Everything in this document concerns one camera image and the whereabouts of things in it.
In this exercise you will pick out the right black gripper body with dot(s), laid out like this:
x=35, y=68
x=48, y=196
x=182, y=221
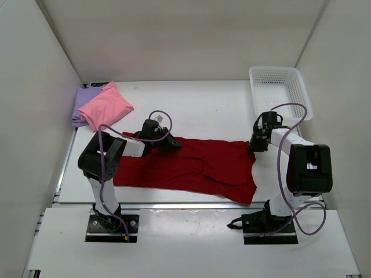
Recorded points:
x=259, y=130

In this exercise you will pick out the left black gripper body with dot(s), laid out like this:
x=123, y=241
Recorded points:
x=160, y=133

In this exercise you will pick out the white plastic laundry basket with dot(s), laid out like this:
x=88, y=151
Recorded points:
x=274, y=85

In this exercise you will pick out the red t shirt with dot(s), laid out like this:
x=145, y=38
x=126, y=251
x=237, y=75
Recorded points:
x=213, y=167

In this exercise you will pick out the pink t shirt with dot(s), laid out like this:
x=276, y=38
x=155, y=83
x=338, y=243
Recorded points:
x=108, y=107

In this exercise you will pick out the purple t shirt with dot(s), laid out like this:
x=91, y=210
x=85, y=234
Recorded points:
x=83, y=96

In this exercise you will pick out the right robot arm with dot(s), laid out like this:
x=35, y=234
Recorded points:
x=304, y=168

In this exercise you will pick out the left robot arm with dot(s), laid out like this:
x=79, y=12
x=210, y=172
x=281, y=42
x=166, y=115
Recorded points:
x=100, y=159

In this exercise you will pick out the dark label sticker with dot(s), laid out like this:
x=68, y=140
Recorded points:
x=98, y=84

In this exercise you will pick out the aluminium rail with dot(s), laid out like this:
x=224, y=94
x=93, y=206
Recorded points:
x=191, y=206

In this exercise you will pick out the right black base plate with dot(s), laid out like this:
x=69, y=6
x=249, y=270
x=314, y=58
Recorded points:
x=261, y=228

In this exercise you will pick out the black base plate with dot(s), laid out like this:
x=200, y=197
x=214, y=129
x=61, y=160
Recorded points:
x=261, y=228
x=98, y=233

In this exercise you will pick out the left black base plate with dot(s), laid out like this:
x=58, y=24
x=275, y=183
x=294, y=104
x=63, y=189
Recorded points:
x=98, y=233

